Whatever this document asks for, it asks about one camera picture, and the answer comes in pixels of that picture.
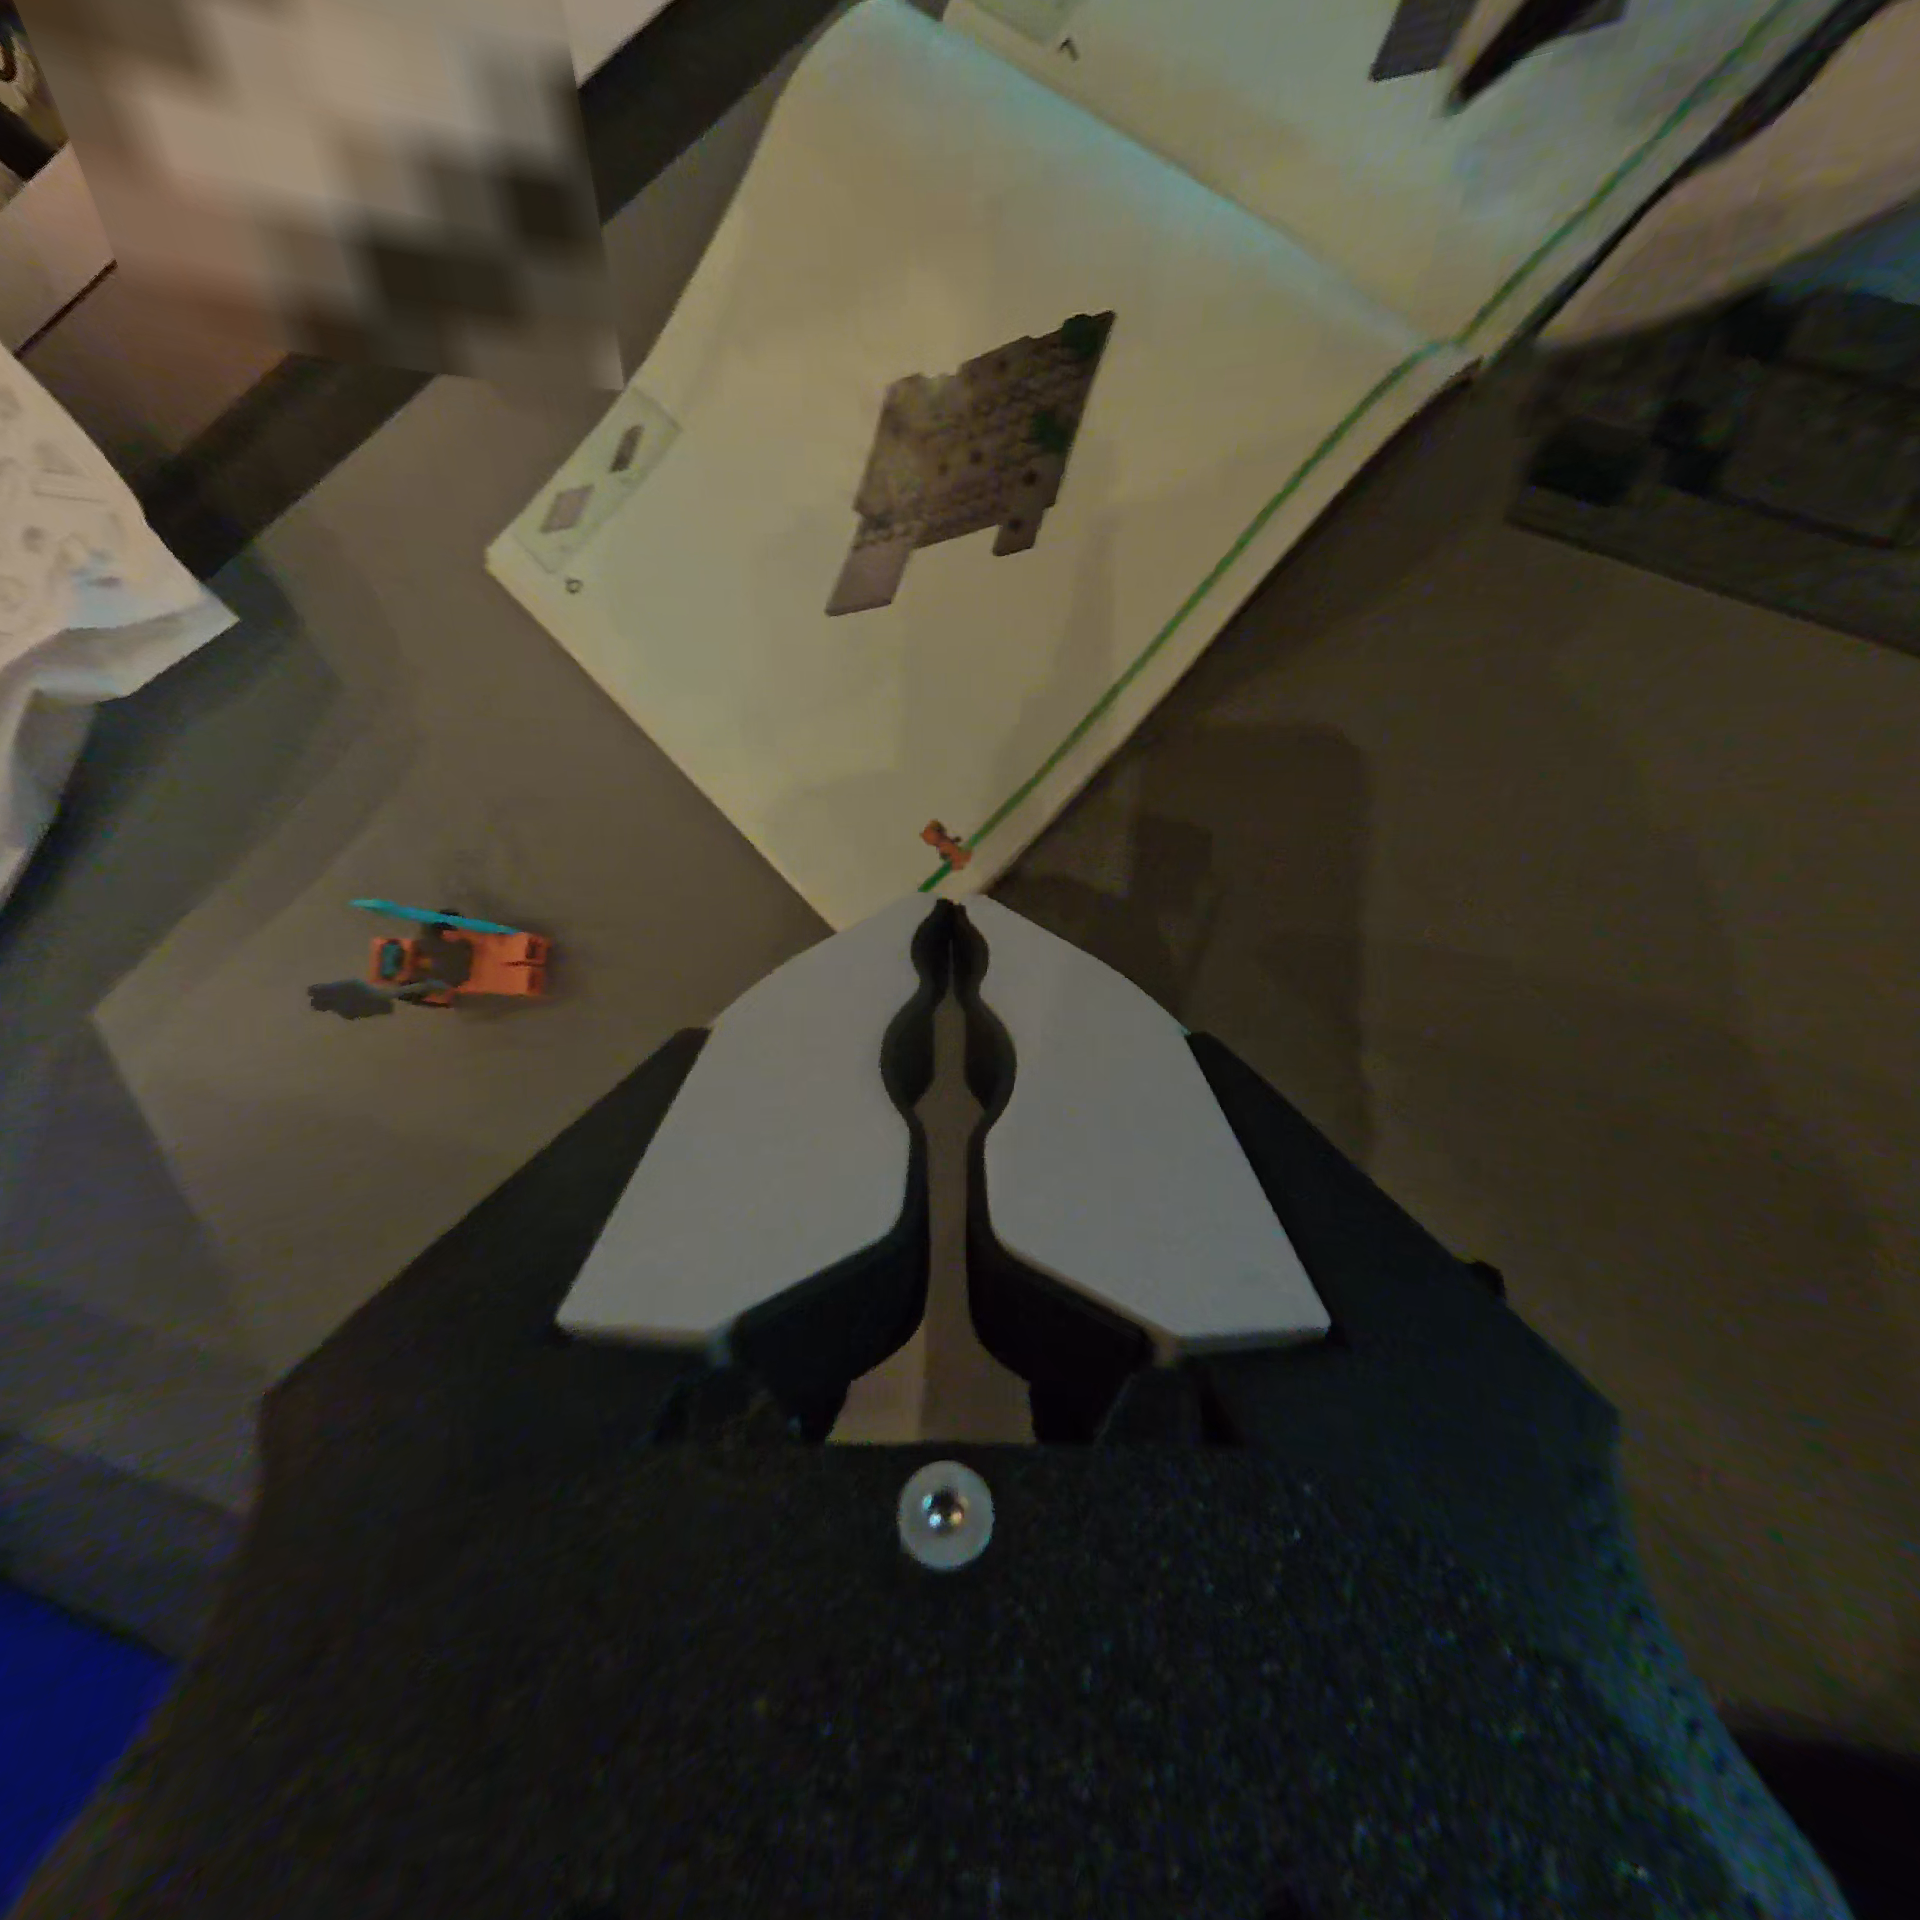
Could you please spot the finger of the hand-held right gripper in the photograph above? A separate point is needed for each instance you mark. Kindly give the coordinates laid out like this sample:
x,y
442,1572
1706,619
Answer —
x,y
1802,150

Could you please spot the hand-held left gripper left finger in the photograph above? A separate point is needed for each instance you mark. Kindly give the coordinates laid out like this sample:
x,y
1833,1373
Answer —
x,y
749,1169

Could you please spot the tiny orange brick piece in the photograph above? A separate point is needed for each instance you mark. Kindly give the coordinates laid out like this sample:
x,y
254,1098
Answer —
x,y
946,846

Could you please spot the grey studded building baseplate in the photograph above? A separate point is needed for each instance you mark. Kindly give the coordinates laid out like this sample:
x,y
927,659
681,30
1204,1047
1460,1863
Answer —
x,y
1727,466

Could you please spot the blue plastic bin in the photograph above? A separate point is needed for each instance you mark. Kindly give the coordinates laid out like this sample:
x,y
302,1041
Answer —
x,y
78,1724

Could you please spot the crumpled white paper bag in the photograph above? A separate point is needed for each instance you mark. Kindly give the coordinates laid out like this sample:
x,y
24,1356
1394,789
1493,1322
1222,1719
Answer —
x,y
78,599

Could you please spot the white instruction booklet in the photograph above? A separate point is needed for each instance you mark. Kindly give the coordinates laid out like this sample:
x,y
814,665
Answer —
x,y
901,226

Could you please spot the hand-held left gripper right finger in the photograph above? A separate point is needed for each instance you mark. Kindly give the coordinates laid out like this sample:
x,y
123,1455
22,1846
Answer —
x,y
1141,1169

